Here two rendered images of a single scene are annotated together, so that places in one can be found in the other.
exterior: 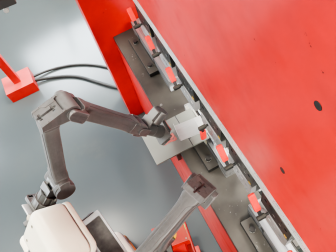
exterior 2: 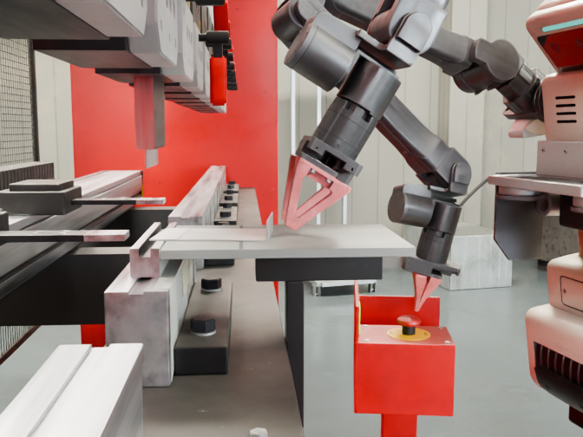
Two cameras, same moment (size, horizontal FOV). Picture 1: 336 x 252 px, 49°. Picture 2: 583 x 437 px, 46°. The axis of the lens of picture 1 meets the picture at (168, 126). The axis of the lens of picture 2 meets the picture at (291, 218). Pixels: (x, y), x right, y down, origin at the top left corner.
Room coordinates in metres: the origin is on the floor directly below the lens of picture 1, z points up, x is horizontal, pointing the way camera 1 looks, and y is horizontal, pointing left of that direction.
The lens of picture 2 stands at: (1.59, 0.09, 1.12)
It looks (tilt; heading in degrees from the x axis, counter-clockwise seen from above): 7 degrees down; 187
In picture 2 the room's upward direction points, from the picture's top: straight up
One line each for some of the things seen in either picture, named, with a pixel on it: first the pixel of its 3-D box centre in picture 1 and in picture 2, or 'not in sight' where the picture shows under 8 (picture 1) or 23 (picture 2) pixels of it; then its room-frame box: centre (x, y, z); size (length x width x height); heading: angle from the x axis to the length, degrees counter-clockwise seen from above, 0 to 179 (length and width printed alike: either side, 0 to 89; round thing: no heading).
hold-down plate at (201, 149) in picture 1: (197, 143); (208, 320); (0.78, -0.11, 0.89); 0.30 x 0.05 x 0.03; 11
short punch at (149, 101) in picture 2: not in sight; (151, 123); (0.83, -0.16, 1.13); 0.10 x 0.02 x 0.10; 11
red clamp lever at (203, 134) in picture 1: (204, 131); (213, 68); (0.67, -0.13, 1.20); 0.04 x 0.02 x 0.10; 101
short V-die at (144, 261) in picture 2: (205, 125); (156, 246); (0.81, -0.16, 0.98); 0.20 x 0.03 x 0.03; 11
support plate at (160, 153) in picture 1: (174, 135); (284, 239); (0.81, -0.01, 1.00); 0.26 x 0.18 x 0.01; 101
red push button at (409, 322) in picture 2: not in sight; (409, 327); (0.44, 0.15, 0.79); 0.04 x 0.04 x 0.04
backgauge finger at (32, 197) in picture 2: not in sight; (86, 196); (0.48, -0.39, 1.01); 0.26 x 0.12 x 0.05; 101
